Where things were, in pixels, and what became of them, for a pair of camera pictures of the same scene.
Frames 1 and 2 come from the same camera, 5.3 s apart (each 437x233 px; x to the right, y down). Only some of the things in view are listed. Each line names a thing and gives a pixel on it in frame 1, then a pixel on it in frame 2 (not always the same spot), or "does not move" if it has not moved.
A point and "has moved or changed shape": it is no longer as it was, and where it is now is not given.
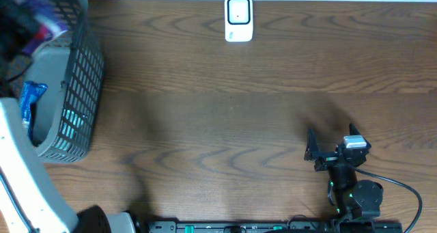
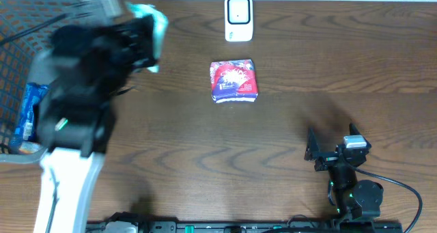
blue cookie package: [30, 91] does not move
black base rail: [274, 226] does not move
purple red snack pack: [50, 20] to [233, 81]
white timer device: [238, 18] does not move
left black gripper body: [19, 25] to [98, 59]
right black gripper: [331, 158] does not move
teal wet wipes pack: [71, 123] has moved or changed shape
